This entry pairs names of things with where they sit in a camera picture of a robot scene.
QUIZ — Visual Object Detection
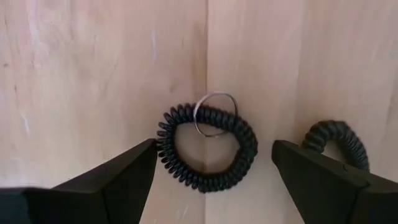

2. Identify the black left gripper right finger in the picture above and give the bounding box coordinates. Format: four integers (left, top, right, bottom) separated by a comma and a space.
271, 139, 371, 224

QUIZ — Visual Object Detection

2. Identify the black spring coil keychain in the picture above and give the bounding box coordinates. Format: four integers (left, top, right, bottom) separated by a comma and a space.
301, 119, 371, 172
155, 91, 259, 194

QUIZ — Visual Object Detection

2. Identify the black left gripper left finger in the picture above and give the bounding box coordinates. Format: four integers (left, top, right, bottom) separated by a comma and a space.
51, 138, 159, 224

